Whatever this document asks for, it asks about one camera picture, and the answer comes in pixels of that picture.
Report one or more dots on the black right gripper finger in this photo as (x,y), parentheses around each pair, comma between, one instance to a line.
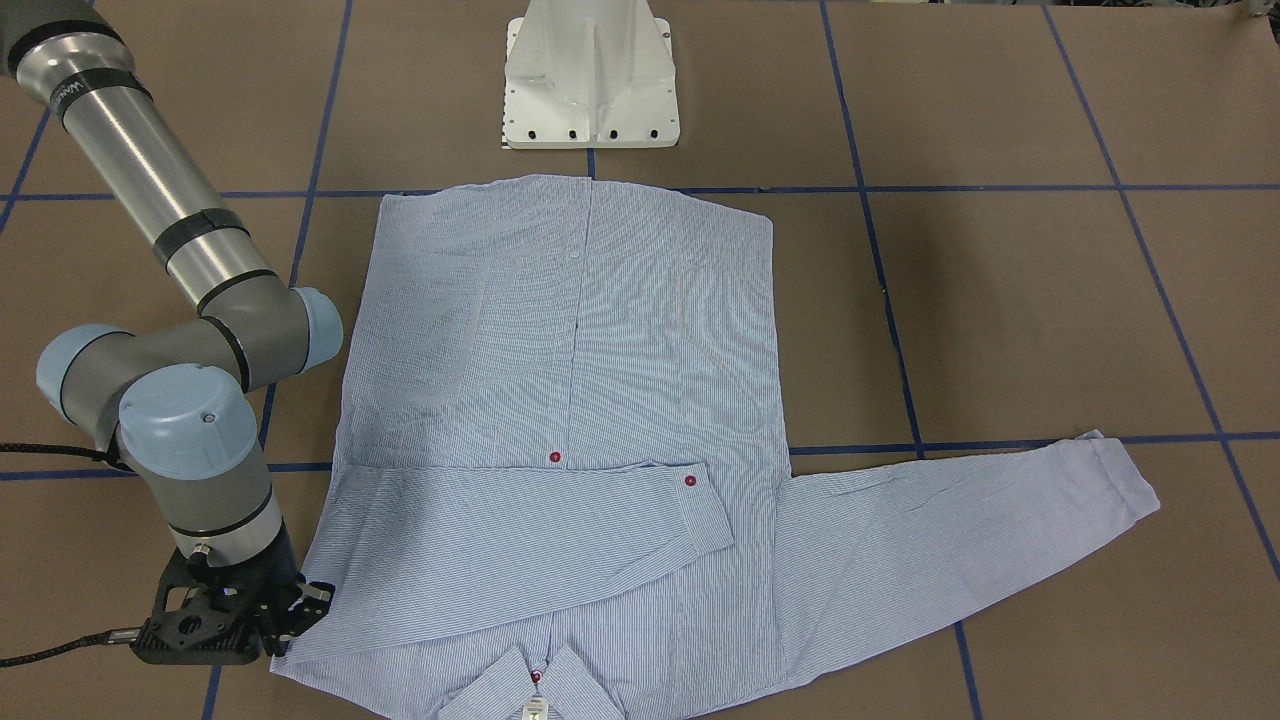
(280,626)
(315,600)

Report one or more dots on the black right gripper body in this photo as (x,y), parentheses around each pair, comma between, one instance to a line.
(272,581)

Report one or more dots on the light blue striped shirt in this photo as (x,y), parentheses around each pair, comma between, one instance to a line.
(561,481)

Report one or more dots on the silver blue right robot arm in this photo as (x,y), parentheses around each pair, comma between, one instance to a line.
(172,405)

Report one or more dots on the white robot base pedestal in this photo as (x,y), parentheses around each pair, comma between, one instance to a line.
(589,75)

